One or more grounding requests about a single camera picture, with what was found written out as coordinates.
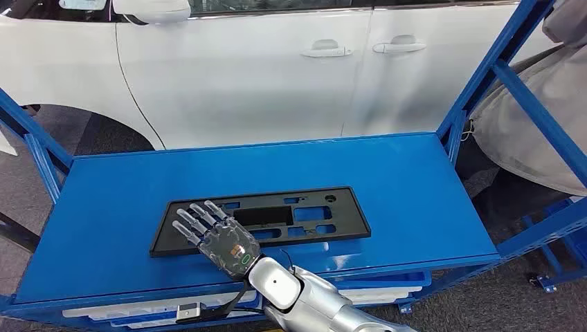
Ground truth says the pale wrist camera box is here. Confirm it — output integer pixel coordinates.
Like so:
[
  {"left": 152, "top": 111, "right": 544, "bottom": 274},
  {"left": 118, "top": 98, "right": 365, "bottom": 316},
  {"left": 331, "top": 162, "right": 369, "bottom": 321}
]
[{"left": 175, "top": 302, "right": 207, "bottom": 324}]

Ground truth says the black camera bracket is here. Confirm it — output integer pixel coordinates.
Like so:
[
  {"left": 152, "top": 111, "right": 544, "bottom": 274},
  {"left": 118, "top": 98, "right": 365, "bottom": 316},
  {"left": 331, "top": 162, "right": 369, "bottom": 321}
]
[{"left": 201, "top": 282, "right": 264, "bottom": 322}]

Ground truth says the white car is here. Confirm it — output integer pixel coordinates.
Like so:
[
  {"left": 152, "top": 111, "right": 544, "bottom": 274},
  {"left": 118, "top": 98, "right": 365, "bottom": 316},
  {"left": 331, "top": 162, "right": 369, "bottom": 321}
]
[{"left": 0, "top": 0, "right": 558, "bottom": 152}]

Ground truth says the white car door handle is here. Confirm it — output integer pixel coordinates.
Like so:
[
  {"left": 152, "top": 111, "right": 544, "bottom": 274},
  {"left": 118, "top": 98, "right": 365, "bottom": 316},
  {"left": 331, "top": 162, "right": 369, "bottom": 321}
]
[
  {"left": 300, "top": 39, "right": 354, "bottom": 59},
  {"left": 372, "top": 34, "right": 427, "bottom": 55}
]

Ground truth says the dark metal bar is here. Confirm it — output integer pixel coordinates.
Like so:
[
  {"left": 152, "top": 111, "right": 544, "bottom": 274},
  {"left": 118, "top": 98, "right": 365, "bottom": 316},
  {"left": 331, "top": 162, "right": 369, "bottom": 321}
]
[{"left": 0, "top": 212, "right": 42, "bottom": 254}]

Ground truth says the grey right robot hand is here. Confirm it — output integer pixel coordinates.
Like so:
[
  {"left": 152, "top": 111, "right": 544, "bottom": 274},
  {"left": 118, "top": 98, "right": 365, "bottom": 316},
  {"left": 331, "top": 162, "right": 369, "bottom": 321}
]
[{"left": 171, "top": 199, "right": 264, "bottom": 282}]

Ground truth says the white plastic tray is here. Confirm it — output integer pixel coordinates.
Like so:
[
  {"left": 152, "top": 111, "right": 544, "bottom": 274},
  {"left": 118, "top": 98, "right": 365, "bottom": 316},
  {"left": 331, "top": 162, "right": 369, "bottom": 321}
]
[
  {"left": 109, "top": 295, "right": 414, "bottom": 330},
  {"left": 62, "top": 286, "right": 423, "bottom": 320}
]

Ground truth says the black camera cable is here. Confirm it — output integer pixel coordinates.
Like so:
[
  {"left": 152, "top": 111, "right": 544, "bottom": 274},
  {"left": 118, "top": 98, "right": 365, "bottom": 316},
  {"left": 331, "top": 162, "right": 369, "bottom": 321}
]
[{"left": 280, "top": 248, "right": 297, "bottom": 272}]

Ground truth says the black plastic panel part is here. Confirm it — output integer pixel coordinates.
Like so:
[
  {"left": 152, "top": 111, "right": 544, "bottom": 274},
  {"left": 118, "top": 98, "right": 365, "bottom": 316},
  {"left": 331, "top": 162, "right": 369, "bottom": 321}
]
[{"left": 150, "top": 186, "right": 372, "bottom": 259}]

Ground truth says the blue plastic bin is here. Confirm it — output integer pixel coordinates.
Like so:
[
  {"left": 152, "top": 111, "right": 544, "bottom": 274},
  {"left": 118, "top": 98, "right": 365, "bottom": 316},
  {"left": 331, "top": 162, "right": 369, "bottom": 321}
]
[{"left": 323, "top": 270, "right": 433, "bottom": 291}]

